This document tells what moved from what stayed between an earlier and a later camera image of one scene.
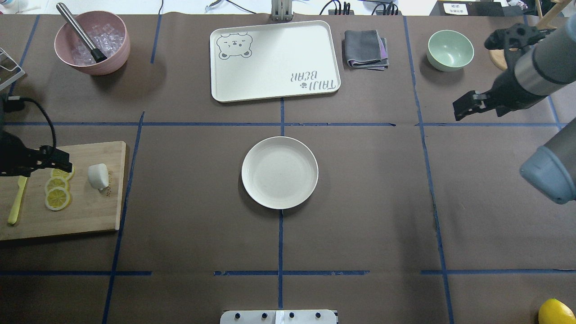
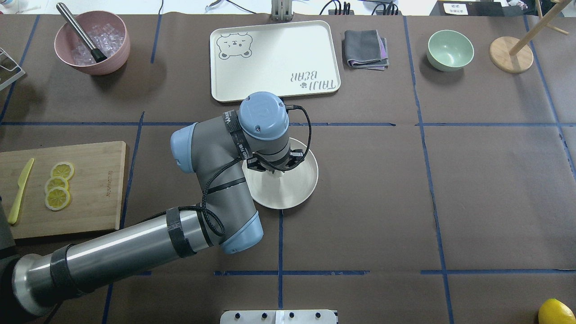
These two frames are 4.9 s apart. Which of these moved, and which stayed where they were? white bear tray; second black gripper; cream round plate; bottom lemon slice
Moved: second black gripper
Stayed: bottom lemon slice; white bear tray; cream round plate
